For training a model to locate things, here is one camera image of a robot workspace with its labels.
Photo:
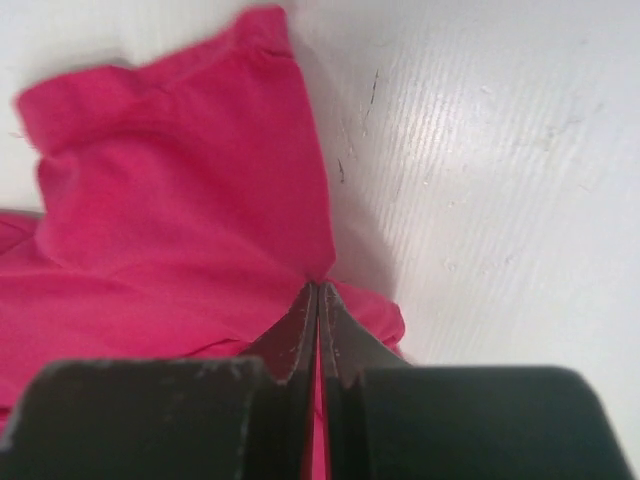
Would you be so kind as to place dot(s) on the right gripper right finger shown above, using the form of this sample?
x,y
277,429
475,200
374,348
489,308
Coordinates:
x,y
388,419

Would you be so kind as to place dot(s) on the pink t shirt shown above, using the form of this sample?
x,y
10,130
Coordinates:
x,y
186,206

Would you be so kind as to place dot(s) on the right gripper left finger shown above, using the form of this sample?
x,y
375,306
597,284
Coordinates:
x,y
243,417

